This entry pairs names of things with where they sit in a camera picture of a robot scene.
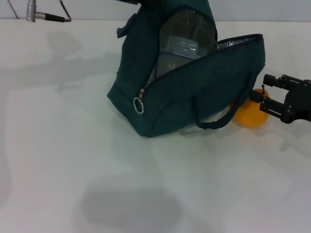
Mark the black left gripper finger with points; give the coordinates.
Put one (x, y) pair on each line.
(143, 1)

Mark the orange yellow pear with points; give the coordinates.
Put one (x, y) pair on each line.
(250, 116)

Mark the clear plastic food container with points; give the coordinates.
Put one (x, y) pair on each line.
(182, 51)

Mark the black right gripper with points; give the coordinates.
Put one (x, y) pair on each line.
(298, 102)

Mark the dark teal zipper bag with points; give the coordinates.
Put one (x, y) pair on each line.
(182, 92)

